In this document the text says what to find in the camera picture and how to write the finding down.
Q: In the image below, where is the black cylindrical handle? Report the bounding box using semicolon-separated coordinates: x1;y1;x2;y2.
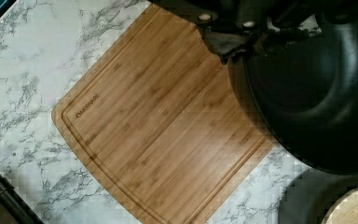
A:
0;175;44;224

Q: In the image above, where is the bamboo cutting board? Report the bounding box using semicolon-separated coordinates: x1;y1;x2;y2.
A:
52;6;272;224

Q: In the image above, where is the round wooden lid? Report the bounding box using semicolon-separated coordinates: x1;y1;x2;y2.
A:
321;188;358;224

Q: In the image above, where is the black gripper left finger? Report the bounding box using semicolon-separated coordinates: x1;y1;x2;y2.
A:
150;0;260;63

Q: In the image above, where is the black bowl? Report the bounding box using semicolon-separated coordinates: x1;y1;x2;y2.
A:
228;21;358;175

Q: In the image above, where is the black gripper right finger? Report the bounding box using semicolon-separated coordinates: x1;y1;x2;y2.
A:
255;0;358;55

